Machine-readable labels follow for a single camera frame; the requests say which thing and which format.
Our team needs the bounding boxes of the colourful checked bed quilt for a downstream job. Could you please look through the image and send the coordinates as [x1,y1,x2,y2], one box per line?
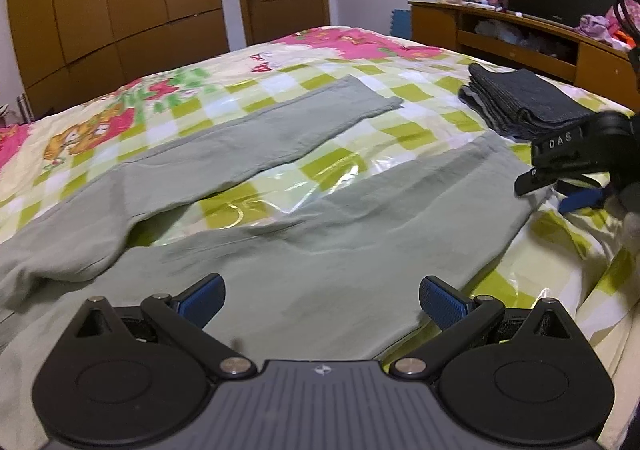
[1,27,639,449]

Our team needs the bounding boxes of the folded dark jeans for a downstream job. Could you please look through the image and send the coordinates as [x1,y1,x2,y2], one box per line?
[458,63,593,141]

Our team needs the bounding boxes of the grey-green pants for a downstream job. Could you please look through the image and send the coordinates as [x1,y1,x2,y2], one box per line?
[1,76,544,449]

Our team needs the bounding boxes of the blue foam mat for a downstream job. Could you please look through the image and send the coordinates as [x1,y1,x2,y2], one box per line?
[390,9,412,40]

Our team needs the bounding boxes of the purple clothes on cabinet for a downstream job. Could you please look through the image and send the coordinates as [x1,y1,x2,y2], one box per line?
[574,0,639,51]

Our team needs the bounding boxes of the brown wooden wardrobe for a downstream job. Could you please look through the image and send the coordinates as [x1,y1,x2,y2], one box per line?
[8,0,229,118]

